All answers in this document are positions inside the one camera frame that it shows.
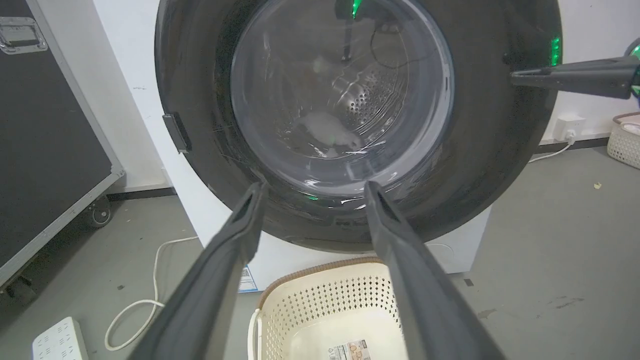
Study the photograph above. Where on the white wall socket plug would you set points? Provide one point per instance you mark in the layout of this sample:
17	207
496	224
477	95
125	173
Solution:
569	128

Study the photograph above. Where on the cream basket with brown rim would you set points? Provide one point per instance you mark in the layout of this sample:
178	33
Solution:
625	140

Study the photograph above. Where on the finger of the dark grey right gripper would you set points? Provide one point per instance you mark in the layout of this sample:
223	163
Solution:
580	77

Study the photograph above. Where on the black round washing machine door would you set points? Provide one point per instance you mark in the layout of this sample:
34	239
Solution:
350	120

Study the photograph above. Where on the black flight case on wheels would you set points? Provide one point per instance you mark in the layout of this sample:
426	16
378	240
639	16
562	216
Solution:
45	135

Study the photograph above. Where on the white washing machine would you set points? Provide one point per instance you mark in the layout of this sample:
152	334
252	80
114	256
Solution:
150	125

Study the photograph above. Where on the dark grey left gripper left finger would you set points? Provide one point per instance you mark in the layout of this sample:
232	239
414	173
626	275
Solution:
200	300

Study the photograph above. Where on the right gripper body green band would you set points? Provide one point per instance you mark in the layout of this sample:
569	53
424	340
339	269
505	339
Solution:
635	70

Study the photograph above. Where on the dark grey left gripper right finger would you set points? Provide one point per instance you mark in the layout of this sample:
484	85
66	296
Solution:
425	300

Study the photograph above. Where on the cream perforated laundry basket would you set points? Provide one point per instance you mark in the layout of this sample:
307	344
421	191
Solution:
325	315

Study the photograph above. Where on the white power strip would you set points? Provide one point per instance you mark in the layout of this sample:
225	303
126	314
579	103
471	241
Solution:
60	342

